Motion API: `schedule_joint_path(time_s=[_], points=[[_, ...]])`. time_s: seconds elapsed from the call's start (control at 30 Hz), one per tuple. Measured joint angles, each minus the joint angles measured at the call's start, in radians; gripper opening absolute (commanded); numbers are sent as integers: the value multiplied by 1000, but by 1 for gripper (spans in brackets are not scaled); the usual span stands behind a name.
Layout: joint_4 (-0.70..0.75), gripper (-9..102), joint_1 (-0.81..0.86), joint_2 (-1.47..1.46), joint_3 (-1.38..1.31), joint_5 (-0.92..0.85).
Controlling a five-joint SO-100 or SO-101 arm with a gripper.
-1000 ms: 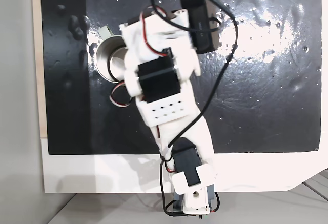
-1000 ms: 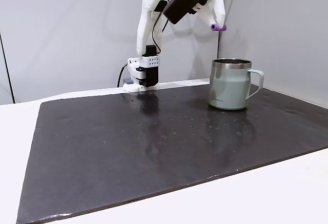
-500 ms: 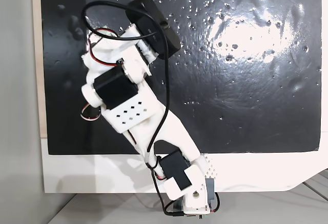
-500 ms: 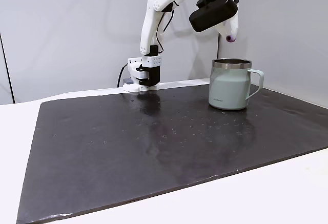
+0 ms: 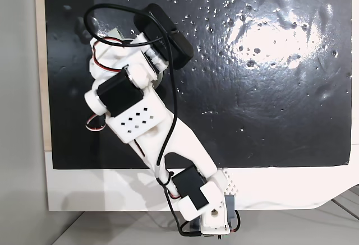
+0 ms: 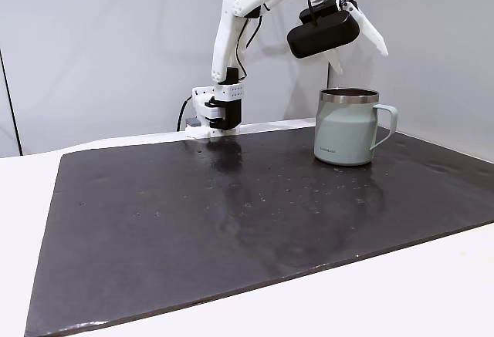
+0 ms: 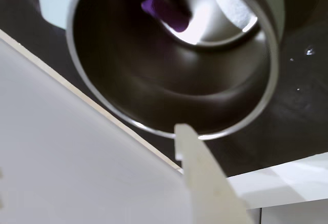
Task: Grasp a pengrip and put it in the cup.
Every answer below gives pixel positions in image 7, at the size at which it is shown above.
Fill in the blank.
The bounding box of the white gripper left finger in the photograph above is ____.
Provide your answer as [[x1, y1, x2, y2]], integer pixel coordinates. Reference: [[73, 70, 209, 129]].
[[0, 165, 5, 211]]

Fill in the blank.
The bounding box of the purple ribbed pen grip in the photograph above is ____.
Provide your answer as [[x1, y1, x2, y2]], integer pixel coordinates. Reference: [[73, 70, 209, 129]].
[[140, 0, 192, 34]]

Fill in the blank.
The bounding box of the pale green steel cup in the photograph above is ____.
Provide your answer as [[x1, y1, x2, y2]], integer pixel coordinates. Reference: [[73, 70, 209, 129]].
[[35, 0, 286, 140]]

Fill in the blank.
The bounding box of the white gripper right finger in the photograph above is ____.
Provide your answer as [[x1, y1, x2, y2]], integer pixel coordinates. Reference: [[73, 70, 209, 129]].
[[174, 123, 257, 224]]

